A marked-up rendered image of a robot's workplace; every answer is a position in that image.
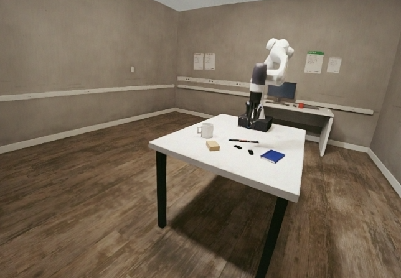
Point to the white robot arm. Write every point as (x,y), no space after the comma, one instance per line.
(264,73)

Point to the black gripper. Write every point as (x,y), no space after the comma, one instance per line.
(252,106)

